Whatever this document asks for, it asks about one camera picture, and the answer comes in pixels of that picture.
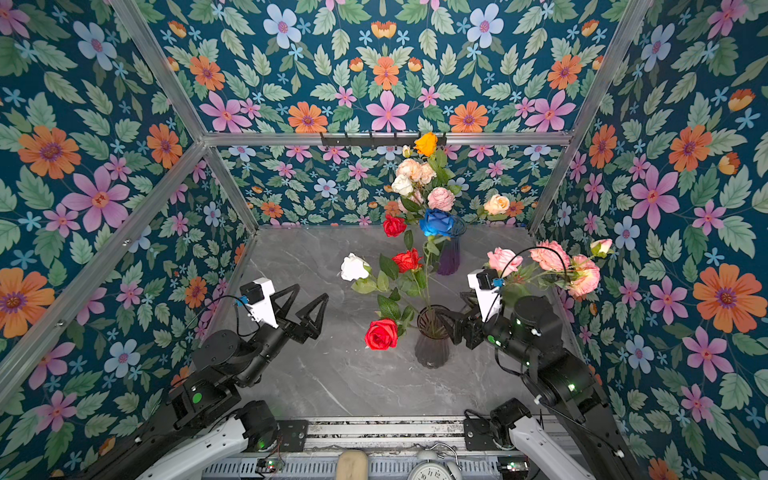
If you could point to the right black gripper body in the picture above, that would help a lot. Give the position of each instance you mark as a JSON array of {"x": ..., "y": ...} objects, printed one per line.
[{"x": 476, "y": 328}]

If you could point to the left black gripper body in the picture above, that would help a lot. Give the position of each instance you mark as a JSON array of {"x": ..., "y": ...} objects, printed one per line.
[{"x": 297, "y": 331}]

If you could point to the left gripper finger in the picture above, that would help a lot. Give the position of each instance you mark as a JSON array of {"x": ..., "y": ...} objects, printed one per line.
[
  {"x": 282, "y": 302},
  {"x": 312, "y": 315}
]

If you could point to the dark purple glass vase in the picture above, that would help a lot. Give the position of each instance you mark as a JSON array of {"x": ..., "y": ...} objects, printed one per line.
[{"x": 432, "y": 349}]

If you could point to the white rose stem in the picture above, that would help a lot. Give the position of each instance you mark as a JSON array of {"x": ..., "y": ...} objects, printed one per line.
[
  {"x": 413, "y": 201},
  {"x": 367, "y": 280}
]

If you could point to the red rose stem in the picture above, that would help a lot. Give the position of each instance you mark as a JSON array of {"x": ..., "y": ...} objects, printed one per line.
[
  {"x": 408, "y": 261},
  {"x": 393, "y": 322},
  {"x": 408, "y": 230}
]

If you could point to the blue purple glass vase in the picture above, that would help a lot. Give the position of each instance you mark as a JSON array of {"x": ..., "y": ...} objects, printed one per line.
[{"x": 450, "y": 257}]

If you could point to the pink rose stem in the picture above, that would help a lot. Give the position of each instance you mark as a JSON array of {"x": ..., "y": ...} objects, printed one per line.
[{"x": 511, "y": 272}]

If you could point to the peach peony flower stem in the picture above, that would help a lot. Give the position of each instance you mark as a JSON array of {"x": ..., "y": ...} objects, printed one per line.
[{"x": 407, "y": 167}]

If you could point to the orange yellow rose stem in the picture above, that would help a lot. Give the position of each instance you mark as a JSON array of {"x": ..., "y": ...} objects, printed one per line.
[{"x": 427, "y": 145}]

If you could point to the cream yellow rose stem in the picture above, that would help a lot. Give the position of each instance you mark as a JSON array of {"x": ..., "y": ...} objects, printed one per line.
[{"x": 495, "y": 209}]

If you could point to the pink peony flower stem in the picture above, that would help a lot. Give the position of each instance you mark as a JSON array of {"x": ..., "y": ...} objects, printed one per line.
[{"x": 442, "y": 198}]

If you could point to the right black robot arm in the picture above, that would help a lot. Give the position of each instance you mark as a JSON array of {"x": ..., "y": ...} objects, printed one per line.
[{"x": 530, "y": 333}]

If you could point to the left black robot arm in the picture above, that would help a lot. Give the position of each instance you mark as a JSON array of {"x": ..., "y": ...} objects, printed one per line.
[{"x": 226, "y": 363}]

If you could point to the white alarm clock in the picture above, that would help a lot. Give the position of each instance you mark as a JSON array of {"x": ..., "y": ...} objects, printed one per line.
[{"x": 431, "y": 467}]

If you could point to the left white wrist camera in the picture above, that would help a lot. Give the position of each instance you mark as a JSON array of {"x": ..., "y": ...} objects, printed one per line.
[{"x": 255, "y": 297}]

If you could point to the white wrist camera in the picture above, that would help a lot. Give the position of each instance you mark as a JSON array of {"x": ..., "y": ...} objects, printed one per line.
[
  {"x": 255, "y": 297},
  {"x": 487, "y": 284}
]

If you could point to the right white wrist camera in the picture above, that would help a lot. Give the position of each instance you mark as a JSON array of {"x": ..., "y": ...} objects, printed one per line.
[{"x": 487, "y": 284}]

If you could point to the aluminium mounting rail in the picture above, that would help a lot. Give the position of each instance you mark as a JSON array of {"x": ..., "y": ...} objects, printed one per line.
[{"x": 391, "y": 434}]

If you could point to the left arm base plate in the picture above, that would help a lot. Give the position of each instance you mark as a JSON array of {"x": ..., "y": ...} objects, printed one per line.
[{"x": 289, "y": 436}]

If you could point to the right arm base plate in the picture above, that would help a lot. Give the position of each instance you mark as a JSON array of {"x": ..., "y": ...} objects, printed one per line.
[{"x": 481, "y": 433}]

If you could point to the beige wooden handle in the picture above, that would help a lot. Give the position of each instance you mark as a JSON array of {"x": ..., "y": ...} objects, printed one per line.
[{"x": 352, "y": 465}]

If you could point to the black hook rail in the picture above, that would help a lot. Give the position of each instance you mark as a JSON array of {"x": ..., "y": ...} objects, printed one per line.
[{"x": 370, "y": 139}]

